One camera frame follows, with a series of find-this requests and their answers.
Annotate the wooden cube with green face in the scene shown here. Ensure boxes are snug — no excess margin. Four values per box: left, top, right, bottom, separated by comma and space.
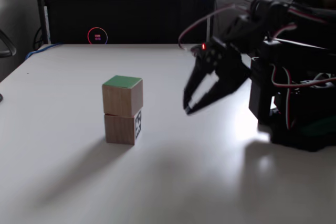
101, 75, 144, 118

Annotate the black computer case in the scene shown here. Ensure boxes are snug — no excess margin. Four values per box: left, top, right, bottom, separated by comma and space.
35, 0, 217, 45

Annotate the red and white servo cable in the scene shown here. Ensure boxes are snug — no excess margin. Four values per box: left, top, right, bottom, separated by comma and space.
177, 3, 253, 50

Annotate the blue cable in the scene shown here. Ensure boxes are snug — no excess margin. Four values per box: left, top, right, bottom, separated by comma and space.
25, 41, 64, 60

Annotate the red white green servo cable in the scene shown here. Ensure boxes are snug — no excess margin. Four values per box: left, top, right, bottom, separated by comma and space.
270, 63, 336, 131

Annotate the black chair armrest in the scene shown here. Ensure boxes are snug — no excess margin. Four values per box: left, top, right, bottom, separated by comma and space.
0, 28, 17, 58

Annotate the wooden cube with marker stickers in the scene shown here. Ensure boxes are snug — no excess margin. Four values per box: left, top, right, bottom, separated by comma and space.
103, 107, 143, 146

